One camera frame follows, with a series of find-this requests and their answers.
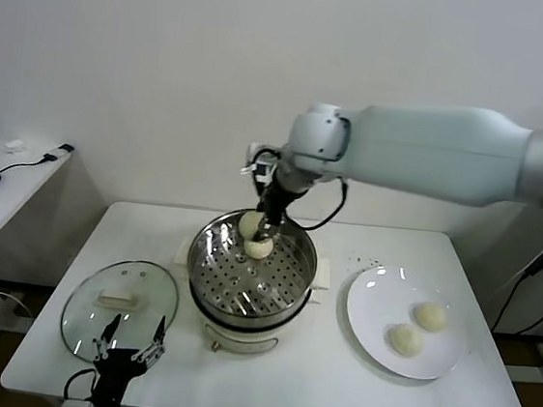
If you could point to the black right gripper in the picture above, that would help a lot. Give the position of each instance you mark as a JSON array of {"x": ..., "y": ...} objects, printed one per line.
[{"x": 279, "y": 199}]

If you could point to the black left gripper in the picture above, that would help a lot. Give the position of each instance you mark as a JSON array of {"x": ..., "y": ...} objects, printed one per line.
[{"x": 113, "y": 371}]

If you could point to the white steamed baozi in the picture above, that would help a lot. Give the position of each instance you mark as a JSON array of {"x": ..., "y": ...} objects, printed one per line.
[
  {"x": 250, "y": 224},
  {"x": 258, "y": 249},
  {"x": 404, "y": 340},
  {"x": 430, "y": 316}
]

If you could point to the round glass pot lid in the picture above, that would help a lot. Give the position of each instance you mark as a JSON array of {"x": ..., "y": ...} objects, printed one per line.
[{"x": 98, "y": 282}]

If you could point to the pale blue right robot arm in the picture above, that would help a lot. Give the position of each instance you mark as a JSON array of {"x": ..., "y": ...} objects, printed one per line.
[{"x": 428, "y": 147}]

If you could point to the perforated steel steamer basket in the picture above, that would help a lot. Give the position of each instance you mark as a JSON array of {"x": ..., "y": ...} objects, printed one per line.
[{"x": 268, "y": 281}]

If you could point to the scattered dark crumbs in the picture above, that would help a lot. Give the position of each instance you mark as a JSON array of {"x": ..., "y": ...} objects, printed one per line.
[{"x": 362, "y": 260}]

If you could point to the white electric cooker base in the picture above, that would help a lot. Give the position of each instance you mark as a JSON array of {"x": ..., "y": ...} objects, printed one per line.
[{"x": 238, "y": 333}]

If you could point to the round white plate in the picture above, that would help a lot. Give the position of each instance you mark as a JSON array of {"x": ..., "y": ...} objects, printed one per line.
[{"x": 378, "y": 297}]

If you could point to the white side desk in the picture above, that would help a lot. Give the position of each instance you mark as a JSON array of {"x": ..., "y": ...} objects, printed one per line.
[{"x": 5, "y": 190}]

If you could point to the small white object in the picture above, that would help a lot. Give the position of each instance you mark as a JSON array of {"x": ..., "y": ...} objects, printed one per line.
[{"x": 14, "y": 146}]

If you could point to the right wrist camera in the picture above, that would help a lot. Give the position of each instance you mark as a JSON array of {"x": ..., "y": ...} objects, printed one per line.
[{"x": 261, "y": 166}]

